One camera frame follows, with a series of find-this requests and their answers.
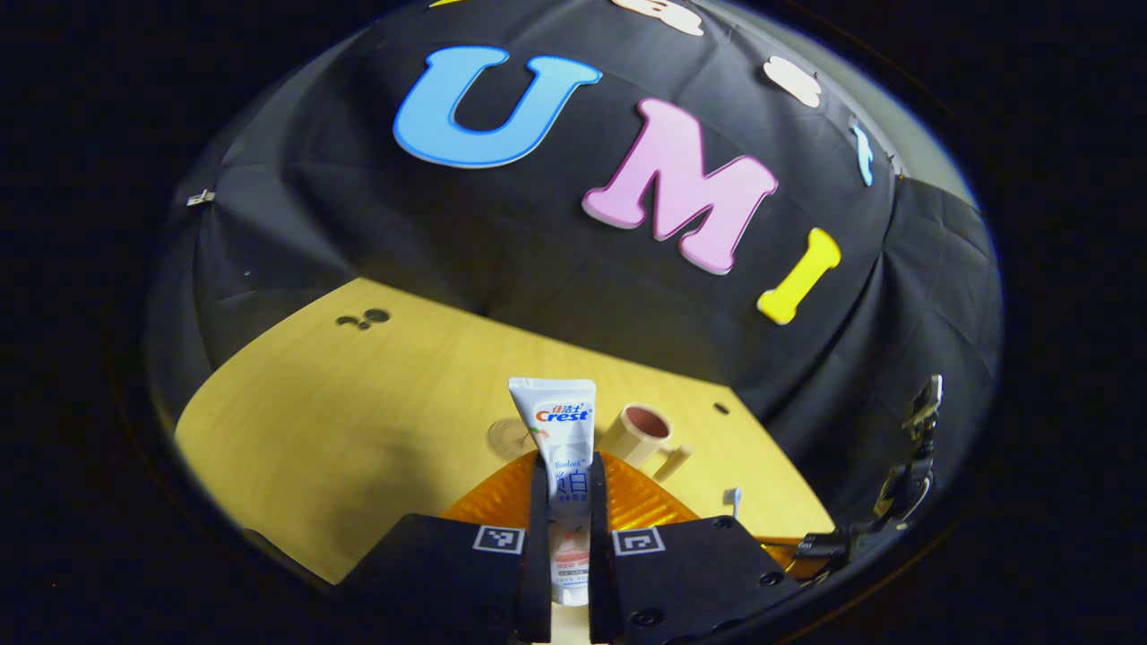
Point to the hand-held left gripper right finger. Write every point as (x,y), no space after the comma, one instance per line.
(599,591)

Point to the beige cup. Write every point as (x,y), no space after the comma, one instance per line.
(632,439)

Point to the white toothpaste tube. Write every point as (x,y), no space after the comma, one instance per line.
(560,430)

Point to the round brown coaster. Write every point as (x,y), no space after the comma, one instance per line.
(506,439)

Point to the black backdrop cloth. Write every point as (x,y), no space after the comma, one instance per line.
(538,251)

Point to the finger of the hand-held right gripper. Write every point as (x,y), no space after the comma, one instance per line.
(793,551)

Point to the white and blue toothbrush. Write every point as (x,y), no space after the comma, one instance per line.
(733,502)

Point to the silver metal clip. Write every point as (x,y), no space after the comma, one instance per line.
(200,197)

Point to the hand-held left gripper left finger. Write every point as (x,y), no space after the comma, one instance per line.
(536,573)

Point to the wooden desktop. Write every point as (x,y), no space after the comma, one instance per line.
(358,421)

